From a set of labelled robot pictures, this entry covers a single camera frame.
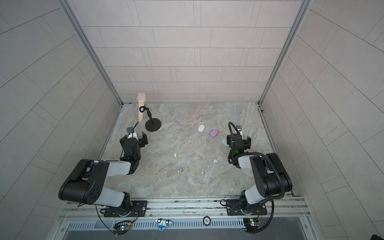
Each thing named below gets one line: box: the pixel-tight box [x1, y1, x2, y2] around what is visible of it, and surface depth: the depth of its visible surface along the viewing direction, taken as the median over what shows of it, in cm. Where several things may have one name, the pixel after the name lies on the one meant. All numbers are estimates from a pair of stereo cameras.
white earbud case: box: [198, 124, 205, 133], surface depth 101 cm
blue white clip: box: [155, 218, 173, 232], surface depth 67 cm
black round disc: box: [203, 215, 212, 227], surface depth 69 cm
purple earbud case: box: [210, 129, 218, 138], surface depth 101 cm
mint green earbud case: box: [221, 139, 230, 148], surface depth 95 cm
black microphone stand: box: [139, 106, 162, 132], surface depth 103 cm
